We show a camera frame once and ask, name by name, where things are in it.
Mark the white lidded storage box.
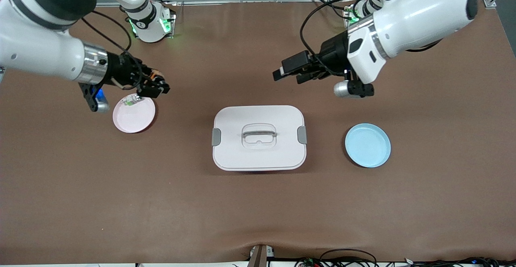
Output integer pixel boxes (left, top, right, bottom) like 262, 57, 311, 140
212, 105, 308, 172

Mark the pink round plate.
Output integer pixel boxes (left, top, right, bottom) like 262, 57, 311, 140
112, 94, 156, 134

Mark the light blue round plate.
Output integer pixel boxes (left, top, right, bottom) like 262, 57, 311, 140
345, 123, 391, 168

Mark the brown table mat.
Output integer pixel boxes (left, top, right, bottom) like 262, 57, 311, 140
0, 1, 516, 264

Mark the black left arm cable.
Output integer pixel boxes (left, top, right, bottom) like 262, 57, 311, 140
300, 0, 377, 74

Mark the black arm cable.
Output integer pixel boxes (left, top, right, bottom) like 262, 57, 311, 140
81, 11, 133, 54
300, 0, 377, 74

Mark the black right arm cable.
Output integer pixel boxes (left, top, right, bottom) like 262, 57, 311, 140
81, 11, 133, 54

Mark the black left base cable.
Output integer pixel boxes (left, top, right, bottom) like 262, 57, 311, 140
309, 0, 356, 20

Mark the black looped cable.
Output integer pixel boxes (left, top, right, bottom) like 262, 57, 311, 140
320, 249, 378, 267

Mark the metal table edge bracket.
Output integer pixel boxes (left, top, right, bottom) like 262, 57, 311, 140
248, 245, 275, 267

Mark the tangled cable bundle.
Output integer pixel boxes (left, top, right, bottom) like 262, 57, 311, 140
403, 257, 516, 267

